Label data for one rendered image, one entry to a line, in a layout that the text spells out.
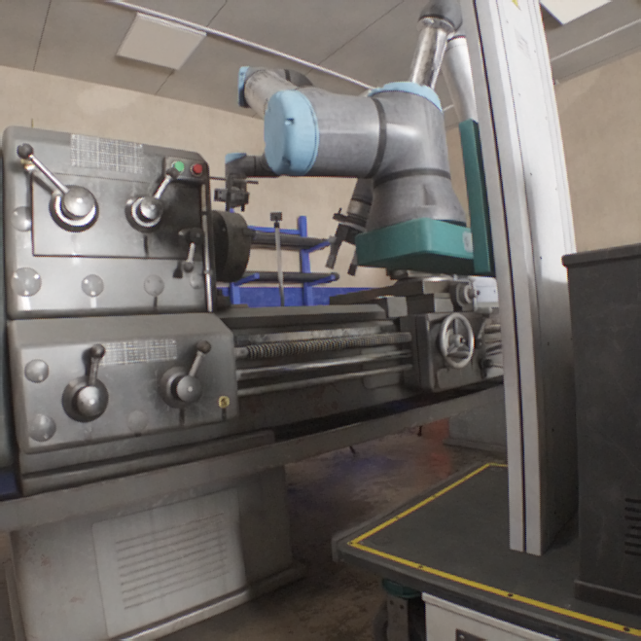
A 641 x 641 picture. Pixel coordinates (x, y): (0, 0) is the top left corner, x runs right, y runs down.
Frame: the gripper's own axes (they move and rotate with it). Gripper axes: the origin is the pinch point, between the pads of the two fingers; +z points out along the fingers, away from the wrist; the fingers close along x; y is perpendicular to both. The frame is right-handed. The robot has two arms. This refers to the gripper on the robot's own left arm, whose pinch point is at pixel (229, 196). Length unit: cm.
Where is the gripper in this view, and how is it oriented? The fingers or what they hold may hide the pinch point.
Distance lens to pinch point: 168.8
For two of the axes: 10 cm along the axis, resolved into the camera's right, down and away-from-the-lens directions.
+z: 0.5, 2.9, -9.6
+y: -1.2, 9.5, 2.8
